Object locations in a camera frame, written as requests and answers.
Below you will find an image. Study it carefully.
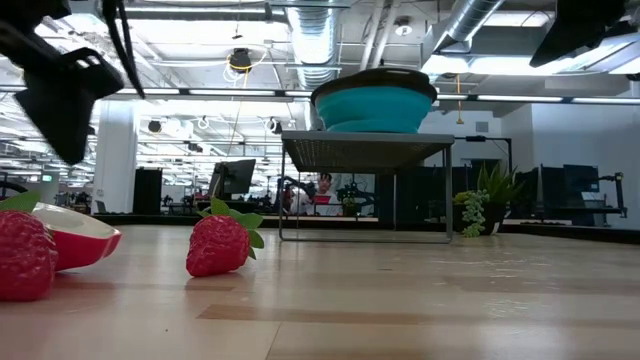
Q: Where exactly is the red toy apple half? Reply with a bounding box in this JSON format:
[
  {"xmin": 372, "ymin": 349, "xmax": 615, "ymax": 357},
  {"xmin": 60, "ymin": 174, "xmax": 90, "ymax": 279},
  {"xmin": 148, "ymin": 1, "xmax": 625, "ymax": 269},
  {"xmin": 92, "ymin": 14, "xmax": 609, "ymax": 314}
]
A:
[{"xmin": 32, "ymin": 202, "xmax": 123, "ymax": 272}]

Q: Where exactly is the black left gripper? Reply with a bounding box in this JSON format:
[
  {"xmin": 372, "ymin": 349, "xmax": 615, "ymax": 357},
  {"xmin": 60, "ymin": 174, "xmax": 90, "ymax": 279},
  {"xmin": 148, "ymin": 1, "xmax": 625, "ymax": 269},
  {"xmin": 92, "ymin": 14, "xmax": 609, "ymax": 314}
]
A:
[{"xmin": 0, "ymin": 19, "xmax": 125, "ymax": 165}]

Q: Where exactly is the black computer monitor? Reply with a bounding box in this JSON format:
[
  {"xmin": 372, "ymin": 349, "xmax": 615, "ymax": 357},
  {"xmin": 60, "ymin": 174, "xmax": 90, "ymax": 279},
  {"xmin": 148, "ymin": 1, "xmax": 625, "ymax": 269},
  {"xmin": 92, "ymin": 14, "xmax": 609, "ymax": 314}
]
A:
[{"xmin": 207, "ymin": 158, "xmax": 258, "ymax": 202}]

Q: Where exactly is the black desk with monitors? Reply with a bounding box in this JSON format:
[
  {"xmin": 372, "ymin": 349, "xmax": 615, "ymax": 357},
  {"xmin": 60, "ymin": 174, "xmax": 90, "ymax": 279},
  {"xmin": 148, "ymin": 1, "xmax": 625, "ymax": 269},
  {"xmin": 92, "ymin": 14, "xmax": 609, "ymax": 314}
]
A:
[{"xmin": 514, "ymin": 163, "xmax": 629, "ymax": 227}]

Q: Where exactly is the yellow hanging cord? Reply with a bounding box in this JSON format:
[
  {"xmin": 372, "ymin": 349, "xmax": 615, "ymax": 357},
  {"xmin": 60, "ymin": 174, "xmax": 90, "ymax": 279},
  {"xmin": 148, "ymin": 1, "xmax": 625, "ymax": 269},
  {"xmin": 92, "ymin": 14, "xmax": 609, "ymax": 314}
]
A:
[{"xmin": 454, "ymin": 73, "xmax": 465, "ymax": 126}]

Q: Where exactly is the white building column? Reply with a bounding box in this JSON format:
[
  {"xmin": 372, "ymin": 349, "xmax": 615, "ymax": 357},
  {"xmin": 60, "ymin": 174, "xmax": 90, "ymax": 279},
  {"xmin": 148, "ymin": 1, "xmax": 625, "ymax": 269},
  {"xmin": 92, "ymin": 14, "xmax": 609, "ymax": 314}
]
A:
[{"xmin": 92, "ymin": 102, "xmax": 139, "ymax": 215}]

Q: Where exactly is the overhead light bar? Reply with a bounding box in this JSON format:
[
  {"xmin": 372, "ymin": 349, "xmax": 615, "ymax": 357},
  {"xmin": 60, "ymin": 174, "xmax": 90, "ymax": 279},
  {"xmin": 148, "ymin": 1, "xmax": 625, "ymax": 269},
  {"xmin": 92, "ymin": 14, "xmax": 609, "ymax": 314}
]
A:
[{"xmin": 0, "ymin": 83, "xmax": 640, "ymax": 106}]

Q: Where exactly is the black cabinet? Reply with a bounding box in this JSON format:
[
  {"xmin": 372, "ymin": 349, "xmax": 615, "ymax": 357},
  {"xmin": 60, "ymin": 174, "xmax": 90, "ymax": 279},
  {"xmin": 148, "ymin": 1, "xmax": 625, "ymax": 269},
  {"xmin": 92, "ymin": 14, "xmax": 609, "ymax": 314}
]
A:
[{"xmin": 132, "ymin": 166, "xmax": 164, "ymax": 216}]

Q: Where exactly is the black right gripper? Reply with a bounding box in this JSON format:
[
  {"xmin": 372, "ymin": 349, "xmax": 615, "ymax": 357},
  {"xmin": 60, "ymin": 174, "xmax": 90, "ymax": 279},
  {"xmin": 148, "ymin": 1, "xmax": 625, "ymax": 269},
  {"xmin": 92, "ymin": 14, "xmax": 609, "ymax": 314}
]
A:
[{"xmin": 529, "ymin": 0, "xmax": 629, "ymax": 68}]

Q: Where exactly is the silver ribbed air duct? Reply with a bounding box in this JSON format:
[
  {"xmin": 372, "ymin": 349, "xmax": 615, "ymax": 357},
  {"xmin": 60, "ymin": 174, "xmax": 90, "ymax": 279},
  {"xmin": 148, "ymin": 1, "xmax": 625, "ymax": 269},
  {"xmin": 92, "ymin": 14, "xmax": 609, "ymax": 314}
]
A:
[
  {"xmin": 399, "ymin": 0, "xmax": 504, "ymax": 94},
  {"xmin": 287, "ymin": 0, "xmax": 346, "ymax": 89}
]

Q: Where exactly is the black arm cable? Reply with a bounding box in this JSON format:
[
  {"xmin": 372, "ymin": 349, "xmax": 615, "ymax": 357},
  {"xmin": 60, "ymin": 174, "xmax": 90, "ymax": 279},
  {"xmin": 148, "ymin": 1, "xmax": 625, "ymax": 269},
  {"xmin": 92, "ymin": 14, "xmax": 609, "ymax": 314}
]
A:
[{"xmin": 102, "ymin": 0, "xmax": 146, "ymax": 99}]

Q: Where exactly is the black overhead mounted device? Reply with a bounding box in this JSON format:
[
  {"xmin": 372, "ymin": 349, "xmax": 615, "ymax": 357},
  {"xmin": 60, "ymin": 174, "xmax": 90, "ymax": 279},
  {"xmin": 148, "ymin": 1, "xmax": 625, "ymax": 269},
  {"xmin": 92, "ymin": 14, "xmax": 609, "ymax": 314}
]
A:
[{"xmin": 228, "ymin": 47, "xmax": 254, "ymax": 75}]

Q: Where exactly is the spiky green potted plant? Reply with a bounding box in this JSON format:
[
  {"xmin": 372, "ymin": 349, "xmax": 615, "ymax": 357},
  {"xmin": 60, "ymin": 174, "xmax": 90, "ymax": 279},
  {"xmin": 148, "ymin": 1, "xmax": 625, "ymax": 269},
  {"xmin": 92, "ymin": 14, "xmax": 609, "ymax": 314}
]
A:
[{"xmin": 477, "ymin": 162, "xmax": 525, "ymax": 236}]

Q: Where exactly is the red toy strawberry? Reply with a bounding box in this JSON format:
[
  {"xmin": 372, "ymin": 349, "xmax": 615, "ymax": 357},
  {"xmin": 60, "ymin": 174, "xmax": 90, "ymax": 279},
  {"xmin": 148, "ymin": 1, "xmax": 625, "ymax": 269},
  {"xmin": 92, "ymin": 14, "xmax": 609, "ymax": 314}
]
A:
[
  {"xmin": 185, "ymin": 197, "xmax": 266, "ymax": 279},
  {"xmin": 0, "ymin": 192, "xmax": 60, "ymax": 302}
]

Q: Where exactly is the thin black metal frame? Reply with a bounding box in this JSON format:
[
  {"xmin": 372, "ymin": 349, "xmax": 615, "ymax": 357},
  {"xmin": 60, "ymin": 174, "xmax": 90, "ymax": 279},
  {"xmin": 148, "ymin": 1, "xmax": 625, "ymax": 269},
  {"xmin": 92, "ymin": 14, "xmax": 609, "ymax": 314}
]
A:
[{"xmin": 452, "ymin": 134, "xmax": 514, "ymax": 174}]

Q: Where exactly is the grey perforated metal stand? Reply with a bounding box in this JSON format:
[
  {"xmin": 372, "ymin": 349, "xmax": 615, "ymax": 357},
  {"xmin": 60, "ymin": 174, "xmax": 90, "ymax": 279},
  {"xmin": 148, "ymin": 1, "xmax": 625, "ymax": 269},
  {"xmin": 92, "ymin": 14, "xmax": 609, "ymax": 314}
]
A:
[{"xmin": 278, "ymin": 130, "xmax": 455, "ymax": 245}]

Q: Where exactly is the person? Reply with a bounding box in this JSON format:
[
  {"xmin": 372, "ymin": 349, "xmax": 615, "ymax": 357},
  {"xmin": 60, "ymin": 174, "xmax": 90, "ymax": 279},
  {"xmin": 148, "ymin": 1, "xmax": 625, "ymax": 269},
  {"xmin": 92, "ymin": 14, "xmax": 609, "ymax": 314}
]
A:
[{"xmin": 299, "ymin": 172, "xmax": 341, "ymax": 217}]

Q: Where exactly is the blue collapsible colander grey rim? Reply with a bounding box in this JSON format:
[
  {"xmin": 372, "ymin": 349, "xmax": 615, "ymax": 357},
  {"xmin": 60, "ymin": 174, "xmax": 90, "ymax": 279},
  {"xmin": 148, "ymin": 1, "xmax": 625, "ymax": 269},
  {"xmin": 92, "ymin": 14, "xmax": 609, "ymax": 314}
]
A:
[{"xmin": 309, "ymin": 67, "xmax": 439, "ymax": 135}]

